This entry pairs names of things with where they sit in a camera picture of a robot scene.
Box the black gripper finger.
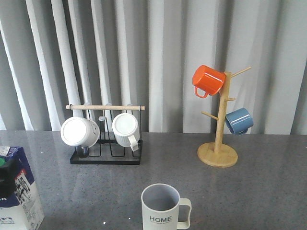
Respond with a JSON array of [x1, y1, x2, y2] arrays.
[[0, 158, 17, 198]]

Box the white ribbed mug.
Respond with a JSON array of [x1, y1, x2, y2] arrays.
[[112, 113, 140, 151]]

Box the black wire mug rack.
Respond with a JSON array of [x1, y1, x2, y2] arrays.
[[66, 104, 145, 165]]

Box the blue enamel mug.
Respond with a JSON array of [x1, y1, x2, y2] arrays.
[[225, 107, 254, 135]]

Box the grey pleated curtain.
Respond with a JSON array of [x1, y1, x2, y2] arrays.
[[0, 0, 307, 135]]

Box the white smiley mug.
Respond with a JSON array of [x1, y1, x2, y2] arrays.
[[60, 117, 100, 158]]

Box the blue white milk carton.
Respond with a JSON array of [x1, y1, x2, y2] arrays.
[[0, 146, 44, 230]]

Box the wooden mug tree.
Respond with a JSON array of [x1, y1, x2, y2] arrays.
[[197, 67, 251, 168]]

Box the white HOME mug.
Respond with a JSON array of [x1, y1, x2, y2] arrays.
[[141, 184, 192, 230]]

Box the orange enamel mug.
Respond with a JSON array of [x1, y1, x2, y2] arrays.
[[192, 65, 226, 98]]

